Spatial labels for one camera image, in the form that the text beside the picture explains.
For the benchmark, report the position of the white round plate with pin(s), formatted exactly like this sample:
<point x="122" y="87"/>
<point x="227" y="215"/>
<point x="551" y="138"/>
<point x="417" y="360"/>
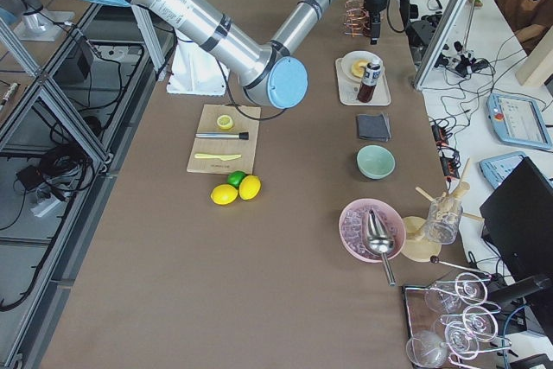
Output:
<point x="351" y="57"/>

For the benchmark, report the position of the pink ice bowl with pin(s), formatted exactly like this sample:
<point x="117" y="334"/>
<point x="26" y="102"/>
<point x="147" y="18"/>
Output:
<point x="351" y="226"/>

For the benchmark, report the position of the black glass tray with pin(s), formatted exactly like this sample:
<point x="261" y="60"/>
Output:
<point x="426" y="346"/>

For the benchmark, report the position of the green lime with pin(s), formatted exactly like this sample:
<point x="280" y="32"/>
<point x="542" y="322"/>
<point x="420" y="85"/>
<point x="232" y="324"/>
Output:
<point x="235" y="178"/>

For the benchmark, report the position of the tea bottle white cap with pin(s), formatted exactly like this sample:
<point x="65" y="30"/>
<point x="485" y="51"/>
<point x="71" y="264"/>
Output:
<point x="369" y="80"/>

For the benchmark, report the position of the black laptop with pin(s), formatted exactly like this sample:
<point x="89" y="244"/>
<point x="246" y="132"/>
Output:
<point x="518" y="220"/>

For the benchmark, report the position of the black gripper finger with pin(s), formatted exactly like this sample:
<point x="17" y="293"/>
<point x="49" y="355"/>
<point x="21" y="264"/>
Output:
<point x="375" y="28"/>

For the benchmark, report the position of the whole lemon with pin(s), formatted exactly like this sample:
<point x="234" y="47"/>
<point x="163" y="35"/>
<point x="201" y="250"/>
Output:
<point x="249" y="187"/>
<point x="224" y="194"/>

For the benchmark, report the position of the grey folded cloth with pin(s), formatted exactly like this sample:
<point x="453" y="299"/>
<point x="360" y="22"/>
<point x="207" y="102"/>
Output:
<point x="373" y="127"/>

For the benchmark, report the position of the upper whole lemon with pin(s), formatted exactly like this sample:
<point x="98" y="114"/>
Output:
<point x="249" y="187"/>

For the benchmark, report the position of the metal ice scoop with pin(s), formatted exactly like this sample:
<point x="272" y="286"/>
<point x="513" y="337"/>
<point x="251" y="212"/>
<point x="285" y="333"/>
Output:
<point x="380" y="243"/>

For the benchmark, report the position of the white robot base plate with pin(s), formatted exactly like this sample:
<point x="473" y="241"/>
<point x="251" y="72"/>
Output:
<point x="196" y="72"/>

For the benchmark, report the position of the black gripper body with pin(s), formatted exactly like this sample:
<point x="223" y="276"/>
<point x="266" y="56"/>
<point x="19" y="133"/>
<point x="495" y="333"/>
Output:
<point x="374" y="9"/>

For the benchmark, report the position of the mint green bowl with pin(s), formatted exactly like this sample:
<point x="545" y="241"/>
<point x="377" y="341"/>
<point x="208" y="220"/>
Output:
<point x="375" y="162"/>

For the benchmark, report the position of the yellow plastic knife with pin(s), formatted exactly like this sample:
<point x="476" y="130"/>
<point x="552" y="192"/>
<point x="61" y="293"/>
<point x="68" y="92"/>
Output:
<point x="221" y="157"/>

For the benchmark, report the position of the teach pendant tablet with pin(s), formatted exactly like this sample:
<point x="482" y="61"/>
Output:
<point x="518" y="121"/>

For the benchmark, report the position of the glazed ring donut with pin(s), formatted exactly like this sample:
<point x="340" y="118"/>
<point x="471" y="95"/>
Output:
<point x="358" y="68"/>

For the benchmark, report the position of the wooden cup stand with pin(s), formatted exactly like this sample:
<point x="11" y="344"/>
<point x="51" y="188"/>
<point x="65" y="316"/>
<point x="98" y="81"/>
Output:
<point x="417" y="247"/>

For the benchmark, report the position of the lower whole lemon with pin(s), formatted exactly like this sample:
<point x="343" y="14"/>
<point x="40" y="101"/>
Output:
<point x="224" y="194"/>

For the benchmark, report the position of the steel muddler black tip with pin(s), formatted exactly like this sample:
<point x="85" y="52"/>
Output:
<point x="223" y="135"/>

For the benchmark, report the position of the cream rabbit tray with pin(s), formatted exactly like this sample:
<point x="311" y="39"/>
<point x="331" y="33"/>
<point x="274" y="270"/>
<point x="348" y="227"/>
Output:
<point x="348" y="89"/>

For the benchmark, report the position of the half lemon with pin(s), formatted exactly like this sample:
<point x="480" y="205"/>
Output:
<point x="225" y="122"/>

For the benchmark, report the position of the copper wire bottle rack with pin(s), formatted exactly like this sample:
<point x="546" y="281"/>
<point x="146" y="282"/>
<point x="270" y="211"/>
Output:
<point x="355" y="18"/>

